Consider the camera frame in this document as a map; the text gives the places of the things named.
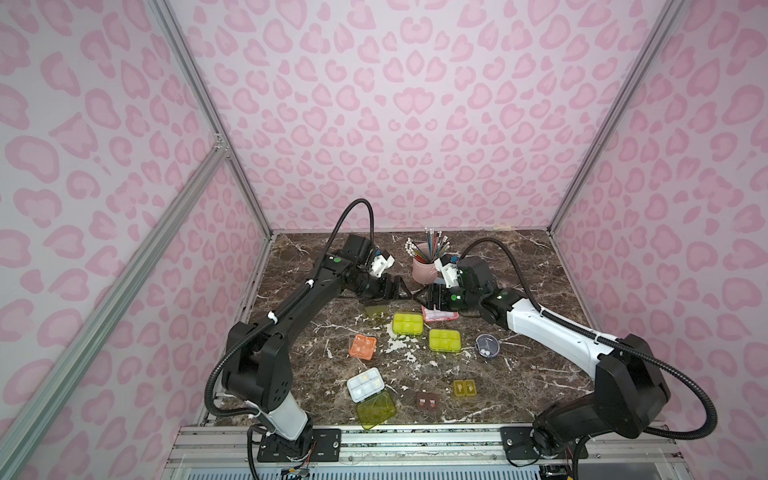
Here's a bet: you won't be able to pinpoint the pink red rectangular pillbox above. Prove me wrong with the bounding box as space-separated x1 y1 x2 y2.
422 307 460 323

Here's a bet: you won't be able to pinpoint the green pillbox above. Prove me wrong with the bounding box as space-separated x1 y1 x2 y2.
346 367 397 430
392 312 424 336
428 329 462 353
363 304 390 320

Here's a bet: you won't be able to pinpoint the small yellow pillbox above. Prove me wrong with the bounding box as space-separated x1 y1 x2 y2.
452 379 477 398

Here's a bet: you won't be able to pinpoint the small dark red pillbox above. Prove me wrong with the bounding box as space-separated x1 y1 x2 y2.
415 391 439 411

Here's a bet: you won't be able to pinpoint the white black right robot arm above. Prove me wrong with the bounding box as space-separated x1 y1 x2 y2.
415 256 670 458

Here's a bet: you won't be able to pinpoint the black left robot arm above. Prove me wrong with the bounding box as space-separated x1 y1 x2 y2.
205 234 410 441

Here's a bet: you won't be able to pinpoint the pink pencil cup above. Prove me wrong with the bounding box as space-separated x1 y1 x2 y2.
412 242 438 285

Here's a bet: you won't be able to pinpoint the pencils in cup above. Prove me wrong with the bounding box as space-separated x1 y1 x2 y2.
405 228 450 264

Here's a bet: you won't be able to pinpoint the small orange pillbox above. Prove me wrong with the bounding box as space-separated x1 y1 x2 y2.
348 334 377 361

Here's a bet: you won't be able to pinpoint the green pillbox front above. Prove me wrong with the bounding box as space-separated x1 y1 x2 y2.
346 367 397 430

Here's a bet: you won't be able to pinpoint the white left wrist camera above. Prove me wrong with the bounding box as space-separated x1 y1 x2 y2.
369 250 395 278

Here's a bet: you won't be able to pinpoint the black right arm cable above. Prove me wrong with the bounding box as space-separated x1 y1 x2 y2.
458 237 719 480

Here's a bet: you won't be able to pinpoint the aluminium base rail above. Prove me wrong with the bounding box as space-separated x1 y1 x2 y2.
161 424 692 479

